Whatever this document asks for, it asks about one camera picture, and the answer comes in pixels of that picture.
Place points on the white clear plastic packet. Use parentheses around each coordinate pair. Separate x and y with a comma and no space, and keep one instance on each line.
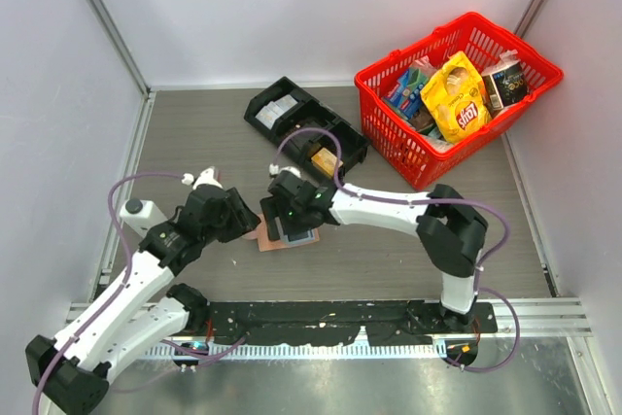
(441,146)

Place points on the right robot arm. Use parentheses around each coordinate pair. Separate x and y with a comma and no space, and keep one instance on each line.
(451,232)

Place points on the blue sponge pack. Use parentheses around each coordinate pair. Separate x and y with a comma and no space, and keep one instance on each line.
(405,96)

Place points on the red plastic shopping basket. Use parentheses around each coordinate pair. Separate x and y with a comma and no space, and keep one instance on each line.
(421,159)

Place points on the white box device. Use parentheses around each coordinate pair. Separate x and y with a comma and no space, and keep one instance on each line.
(141,215)

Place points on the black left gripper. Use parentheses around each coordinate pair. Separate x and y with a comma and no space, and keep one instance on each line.
(245,221)

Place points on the black round can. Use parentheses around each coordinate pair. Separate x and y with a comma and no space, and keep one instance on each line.
(505,84)

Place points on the black VIP credit card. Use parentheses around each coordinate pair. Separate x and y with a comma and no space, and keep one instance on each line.
(302,238)

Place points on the gold card in tray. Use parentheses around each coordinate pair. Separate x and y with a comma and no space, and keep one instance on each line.
(326,162)

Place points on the black compartment tray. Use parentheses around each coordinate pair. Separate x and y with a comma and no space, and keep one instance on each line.
(306,128)

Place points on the dark brown packet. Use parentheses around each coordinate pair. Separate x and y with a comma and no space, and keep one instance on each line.
(422,121)

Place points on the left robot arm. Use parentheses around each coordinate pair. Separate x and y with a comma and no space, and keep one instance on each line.
(75,368)

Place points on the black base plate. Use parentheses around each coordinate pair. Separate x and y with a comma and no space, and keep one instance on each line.
(330,323)

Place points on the yellow chips bag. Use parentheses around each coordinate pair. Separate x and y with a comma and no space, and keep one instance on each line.
(456,98)

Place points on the white cards in tray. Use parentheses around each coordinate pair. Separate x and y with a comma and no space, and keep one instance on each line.
(274,110)

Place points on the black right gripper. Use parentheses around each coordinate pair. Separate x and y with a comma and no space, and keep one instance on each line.
(270,204)

